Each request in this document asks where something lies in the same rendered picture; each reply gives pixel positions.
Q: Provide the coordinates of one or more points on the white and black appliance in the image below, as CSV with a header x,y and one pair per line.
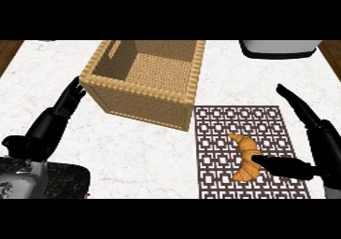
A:
x,y
277,48

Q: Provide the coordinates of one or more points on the tan wicker basket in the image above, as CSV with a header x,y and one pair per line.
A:
x,y
146,79

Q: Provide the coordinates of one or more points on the brown patterned placemat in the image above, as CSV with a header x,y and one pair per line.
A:
x,y
232,124

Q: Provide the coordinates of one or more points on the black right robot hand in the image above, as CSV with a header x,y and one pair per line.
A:
x,y
322,149

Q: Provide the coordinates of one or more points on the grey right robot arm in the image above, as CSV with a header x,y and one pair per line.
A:
x,y
335,192

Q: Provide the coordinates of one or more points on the golden croissant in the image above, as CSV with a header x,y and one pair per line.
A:
x,y
245,152

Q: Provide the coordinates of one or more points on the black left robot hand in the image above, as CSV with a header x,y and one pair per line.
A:
x,y
44,130

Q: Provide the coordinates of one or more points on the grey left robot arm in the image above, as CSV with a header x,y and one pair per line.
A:
x,y
19,182

